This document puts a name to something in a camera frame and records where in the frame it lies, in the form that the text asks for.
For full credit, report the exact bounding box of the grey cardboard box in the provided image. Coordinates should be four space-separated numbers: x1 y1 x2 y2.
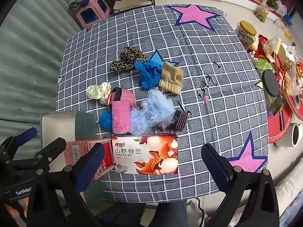
41 111 97 148

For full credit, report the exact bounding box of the person's leg in jeans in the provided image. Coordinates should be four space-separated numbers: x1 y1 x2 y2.
95 200 190 227

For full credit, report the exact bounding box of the pink foam sponge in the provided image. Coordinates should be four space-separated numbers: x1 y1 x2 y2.
111 101 132 134

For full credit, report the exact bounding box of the pink plastic stool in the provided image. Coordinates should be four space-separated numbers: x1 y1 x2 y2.
75 0 112 30

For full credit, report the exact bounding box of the black round disc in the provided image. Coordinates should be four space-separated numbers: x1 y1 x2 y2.
262 69 283 97

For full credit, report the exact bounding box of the large blue plastic shoe cover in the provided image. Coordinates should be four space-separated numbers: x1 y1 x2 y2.
134 60 165 90

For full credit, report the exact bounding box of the clear jar with gold lid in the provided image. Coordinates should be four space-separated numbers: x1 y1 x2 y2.
235 20 257 49

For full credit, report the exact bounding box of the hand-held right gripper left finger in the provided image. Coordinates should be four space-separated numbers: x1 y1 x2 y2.
26 143 106 227

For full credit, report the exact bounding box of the light blue fluffy cloth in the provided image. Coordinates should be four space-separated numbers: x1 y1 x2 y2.
130 87 175 135

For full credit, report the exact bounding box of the yellow green bag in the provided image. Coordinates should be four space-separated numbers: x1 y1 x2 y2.
256 3 273 23

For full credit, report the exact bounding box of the red patterned carton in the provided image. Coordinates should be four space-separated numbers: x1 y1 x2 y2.
65 138 116 181

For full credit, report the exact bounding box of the grey checked star tablecloth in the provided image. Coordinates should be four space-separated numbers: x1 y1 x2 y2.
55 4 269 204

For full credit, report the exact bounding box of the white dotted scrunchie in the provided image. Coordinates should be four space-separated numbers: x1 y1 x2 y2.
86 82 112 105

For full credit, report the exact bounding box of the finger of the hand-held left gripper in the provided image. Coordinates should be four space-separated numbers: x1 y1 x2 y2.
9 137 67 171
0 127 38 157

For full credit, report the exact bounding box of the floral tissue packet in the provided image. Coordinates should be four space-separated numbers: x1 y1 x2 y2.
111 134 179 175

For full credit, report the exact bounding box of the red round table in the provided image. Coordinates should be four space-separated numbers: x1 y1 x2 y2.
246 35 303 145

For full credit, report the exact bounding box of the leopard print scrunchie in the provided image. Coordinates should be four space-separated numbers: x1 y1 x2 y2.
109 46 148 72

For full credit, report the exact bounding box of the dark striped knit sock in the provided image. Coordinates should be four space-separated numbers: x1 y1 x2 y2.
159 110 188 132

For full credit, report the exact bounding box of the white bedding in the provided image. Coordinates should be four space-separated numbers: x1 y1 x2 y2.
276 161 303 227

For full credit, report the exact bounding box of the white round container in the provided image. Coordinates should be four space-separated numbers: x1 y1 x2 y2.
275 122 303 148

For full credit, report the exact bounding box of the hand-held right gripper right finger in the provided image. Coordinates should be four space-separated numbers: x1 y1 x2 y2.
201 143 283 227

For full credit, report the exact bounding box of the pile of colourful packets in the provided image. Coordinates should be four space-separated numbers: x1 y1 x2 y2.
247 34 303 114

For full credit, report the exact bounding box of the beige sock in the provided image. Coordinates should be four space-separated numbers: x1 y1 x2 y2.
158 61 184 95

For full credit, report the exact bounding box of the pink navy knit sock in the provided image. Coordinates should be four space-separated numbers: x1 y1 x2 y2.
107 87 136 105

